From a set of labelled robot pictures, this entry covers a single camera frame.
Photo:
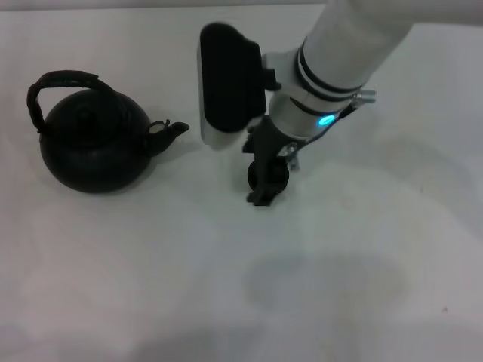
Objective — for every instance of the black round teapot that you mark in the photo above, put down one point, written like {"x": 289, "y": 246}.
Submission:
{"x": 94, "y": 158}

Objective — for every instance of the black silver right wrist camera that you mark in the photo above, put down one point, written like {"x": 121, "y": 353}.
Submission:
{"x": 230, "y": 83}

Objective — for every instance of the small dark teacup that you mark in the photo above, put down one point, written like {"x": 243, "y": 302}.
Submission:
{"x": 280, "y": 177}

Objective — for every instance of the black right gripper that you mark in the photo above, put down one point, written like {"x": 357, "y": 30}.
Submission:
{"x": 269, "y": 139}

